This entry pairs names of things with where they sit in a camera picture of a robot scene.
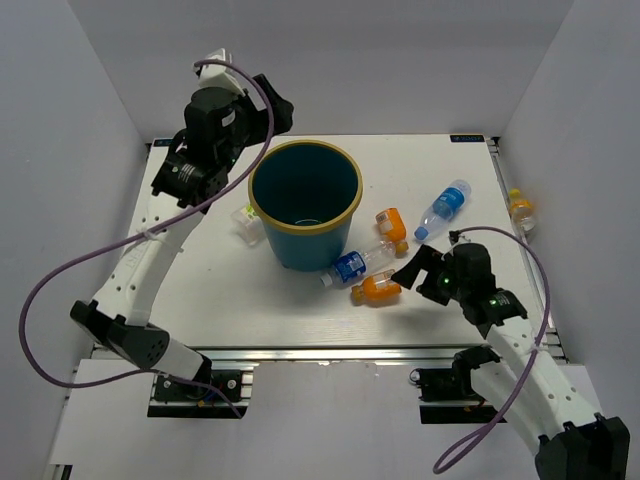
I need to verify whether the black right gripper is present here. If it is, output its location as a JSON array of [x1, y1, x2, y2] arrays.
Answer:
[[390, 245, 468, 306]]

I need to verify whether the orange juice bottle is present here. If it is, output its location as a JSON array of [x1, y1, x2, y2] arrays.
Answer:
[[351, 269, 402, 304], [375, 207, 409, 257]]

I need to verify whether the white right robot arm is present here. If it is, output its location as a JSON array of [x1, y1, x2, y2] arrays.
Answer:
[[392, 243, 630, 479]]

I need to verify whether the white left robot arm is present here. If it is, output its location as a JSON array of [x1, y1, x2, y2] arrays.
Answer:
[[71, 74, 294, 399]]

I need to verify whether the teal bin with yellow rim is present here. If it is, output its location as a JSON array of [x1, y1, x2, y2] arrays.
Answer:
[[248, 140, 363, 272]]

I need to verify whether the large blue label water bottle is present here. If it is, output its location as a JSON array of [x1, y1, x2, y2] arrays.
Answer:
[[414, 179, 472, 242]]

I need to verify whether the small clear blue label bottle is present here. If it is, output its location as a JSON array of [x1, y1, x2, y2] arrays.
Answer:
[[320, 240, 396, 287]]

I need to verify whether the yellow cap bottle off table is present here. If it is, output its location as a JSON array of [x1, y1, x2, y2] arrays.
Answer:
[[508, 188, 536, 233]]

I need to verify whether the clear apple juice bottle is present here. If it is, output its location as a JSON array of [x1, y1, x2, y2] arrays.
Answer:
[[231, 204, 266, 246]]

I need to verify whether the blue sticker left corner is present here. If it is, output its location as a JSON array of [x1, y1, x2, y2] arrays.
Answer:
[[152, 139, 172, 147]]

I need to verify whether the blue sticker corner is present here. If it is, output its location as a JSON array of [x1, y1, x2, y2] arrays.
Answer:
[[152, 139, 172, 147], [449, 134, 485, 143]]

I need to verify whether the blue sticker right corner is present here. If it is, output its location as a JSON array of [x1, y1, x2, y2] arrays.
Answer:
[[449, 134, 485, 143]]

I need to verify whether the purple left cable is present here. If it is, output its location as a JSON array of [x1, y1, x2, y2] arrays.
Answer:
[[18, 59, 275, 390]]

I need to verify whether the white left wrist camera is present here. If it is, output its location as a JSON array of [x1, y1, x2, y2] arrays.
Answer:
[[193, 48, 246, 96]]

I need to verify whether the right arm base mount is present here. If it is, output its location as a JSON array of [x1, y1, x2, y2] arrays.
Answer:
[[409, 368, 496, 425]]

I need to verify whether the aluminium front rail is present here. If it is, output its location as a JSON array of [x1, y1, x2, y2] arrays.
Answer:
[[89, 344, 569, 364]]

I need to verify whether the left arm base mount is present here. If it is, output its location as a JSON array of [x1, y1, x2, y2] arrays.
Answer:
[[147, 369, 253, 420]]

